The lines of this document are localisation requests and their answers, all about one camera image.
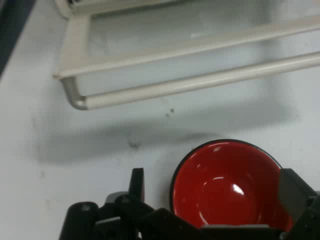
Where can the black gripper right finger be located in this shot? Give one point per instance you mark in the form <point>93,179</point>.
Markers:
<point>295,192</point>

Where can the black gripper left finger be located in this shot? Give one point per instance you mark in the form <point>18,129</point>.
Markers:
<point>136,185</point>

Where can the white dish rack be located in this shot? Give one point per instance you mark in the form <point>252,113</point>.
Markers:
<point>155,60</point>

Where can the red bowl with black outside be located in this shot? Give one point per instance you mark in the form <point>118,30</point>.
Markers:
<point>225,185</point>

